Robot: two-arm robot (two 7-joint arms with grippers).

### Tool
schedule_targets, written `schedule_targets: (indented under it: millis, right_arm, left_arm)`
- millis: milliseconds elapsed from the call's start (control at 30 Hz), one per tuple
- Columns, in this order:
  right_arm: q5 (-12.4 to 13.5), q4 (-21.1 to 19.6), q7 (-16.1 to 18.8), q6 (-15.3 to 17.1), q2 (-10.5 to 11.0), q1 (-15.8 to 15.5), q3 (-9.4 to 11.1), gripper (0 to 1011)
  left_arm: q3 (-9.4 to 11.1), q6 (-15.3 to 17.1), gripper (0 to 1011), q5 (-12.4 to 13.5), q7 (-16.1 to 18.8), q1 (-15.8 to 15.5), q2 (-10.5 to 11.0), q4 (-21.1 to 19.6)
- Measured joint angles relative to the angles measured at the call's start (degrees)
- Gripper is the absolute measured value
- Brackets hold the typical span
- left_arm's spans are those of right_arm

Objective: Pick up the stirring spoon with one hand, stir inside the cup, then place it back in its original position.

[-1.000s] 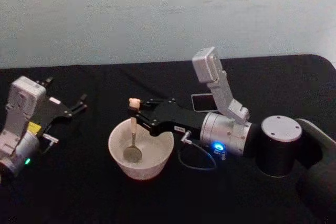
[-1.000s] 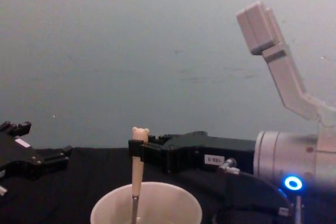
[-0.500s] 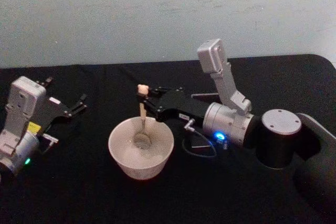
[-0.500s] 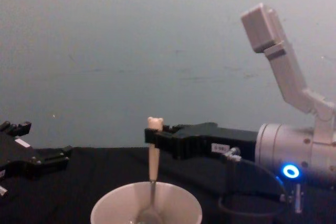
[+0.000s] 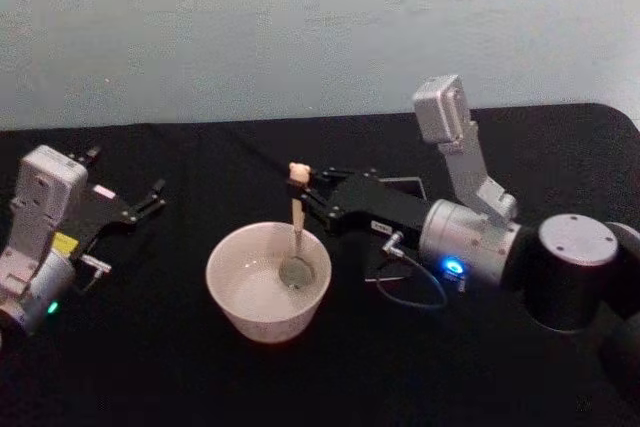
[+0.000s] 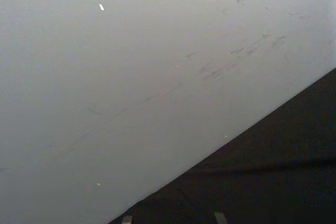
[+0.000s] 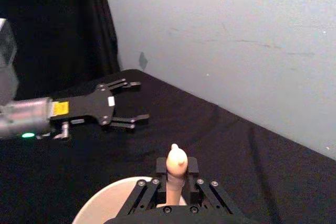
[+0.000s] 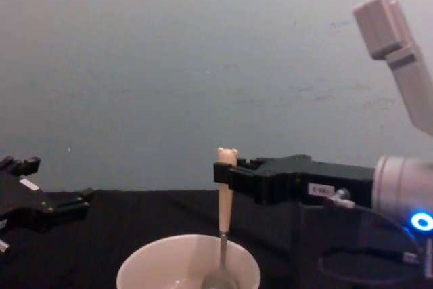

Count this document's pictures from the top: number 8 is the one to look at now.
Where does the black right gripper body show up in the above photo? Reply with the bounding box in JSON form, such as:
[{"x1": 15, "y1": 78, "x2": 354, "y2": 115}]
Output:
[{"x1": 256, "y1": 154, "x2": 376, "y2": 209}]

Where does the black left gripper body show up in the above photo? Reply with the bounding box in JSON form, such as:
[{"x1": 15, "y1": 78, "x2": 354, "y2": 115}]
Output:
[{"x1": 0, "y1": 173, "x2": 49, "y2": 233}]

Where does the spoon with cream bear handle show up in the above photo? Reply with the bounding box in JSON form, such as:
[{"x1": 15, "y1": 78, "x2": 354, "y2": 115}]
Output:
[{"x1": 201, "y1": 147, "x2": 240, "y2": 289}]

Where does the black table cloth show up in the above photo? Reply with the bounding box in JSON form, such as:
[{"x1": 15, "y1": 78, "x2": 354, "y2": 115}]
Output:
[{"x1": 0, "y1": 188, "x2": 433, "y2": 289}]

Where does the white round bowl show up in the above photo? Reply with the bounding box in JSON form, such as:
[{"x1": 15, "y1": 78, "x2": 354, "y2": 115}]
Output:
[{"x1": 116, "y1": 234, "x2": 262, "y2": 289}]

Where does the thin dark cable with plug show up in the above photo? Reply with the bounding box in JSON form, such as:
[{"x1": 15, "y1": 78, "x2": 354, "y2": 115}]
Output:
[{"x1": 317, "y1": 187, "x2": 422, "y2": 285}]

